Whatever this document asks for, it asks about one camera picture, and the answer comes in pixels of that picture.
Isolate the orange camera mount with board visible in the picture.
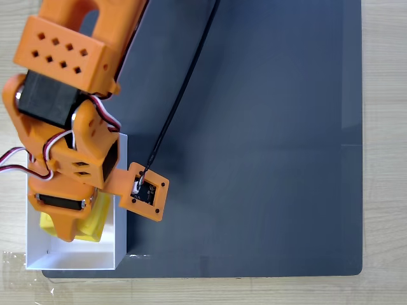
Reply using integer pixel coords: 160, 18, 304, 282
102, 161, 170, 222

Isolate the yellow square block with knob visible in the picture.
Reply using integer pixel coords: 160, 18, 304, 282
39, 189, 113, 244

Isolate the black camera cable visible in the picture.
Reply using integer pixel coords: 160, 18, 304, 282
138, 0, 222, 187

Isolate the clear adhesive tape piece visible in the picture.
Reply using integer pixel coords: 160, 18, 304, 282
2, 250, 28, 271

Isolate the red white black servo wire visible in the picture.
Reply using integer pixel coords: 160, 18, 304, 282
0, 129, 74, 182
71, 94, 122, 134

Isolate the white open cardboard box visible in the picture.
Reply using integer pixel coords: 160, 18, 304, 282
25, 133, 128, 271

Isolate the dark grey table mat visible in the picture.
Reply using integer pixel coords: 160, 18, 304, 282
41, 0, 364, 279

